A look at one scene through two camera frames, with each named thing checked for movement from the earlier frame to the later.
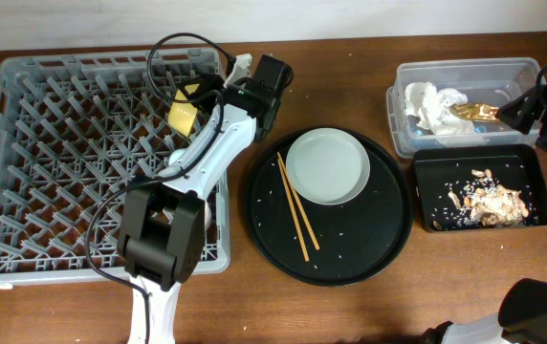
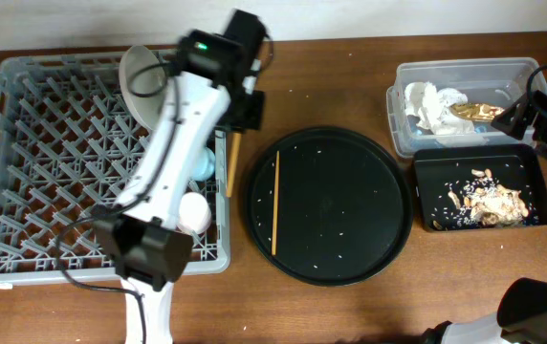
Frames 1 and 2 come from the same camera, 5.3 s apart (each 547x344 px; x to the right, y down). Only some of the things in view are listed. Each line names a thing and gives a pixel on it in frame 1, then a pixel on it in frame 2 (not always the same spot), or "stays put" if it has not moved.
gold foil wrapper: (475, 112) stays put
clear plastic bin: (455, 102) stays put
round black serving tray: (331, 245) stays put
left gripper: (206, 82) → (240, 128)
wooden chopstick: (304, 248) → (275, 206)
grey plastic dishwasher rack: (66, 138) stays put
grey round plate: (327, 165) → (142, 81)
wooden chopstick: (298, 202) → (235, 143)
